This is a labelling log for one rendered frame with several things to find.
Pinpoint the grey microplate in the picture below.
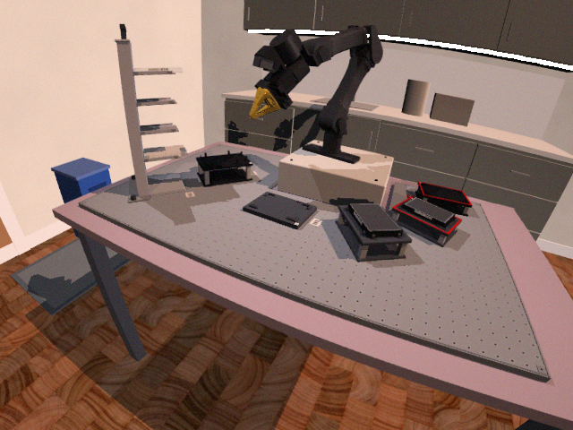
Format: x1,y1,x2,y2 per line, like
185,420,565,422
401,197,456,228
347,203,403,237

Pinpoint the white microplate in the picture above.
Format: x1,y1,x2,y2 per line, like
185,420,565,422
133,67,184,73

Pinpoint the grey rack with shelves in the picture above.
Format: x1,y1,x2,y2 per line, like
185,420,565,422
116,41,185,197

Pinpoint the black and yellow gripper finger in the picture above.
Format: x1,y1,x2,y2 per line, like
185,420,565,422
250,89,280,119
250,87,270,114

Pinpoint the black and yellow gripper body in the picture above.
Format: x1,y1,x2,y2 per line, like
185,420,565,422
254,79,298,109

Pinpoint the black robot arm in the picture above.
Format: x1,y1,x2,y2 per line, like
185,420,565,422
252,25,383,164

